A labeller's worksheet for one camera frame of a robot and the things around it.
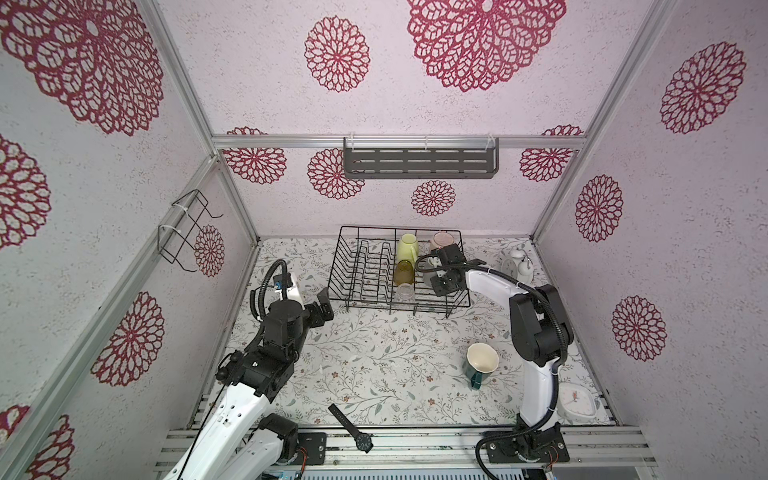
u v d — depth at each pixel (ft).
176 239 2.45
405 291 3.24
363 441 2.45
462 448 2.52
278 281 1.97
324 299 2.19
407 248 3.39
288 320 1.72
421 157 3.05
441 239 3.38
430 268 2.66
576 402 2.56
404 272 3.28
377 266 3.48
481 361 2.77
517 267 3.19
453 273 2.55
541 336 1.77
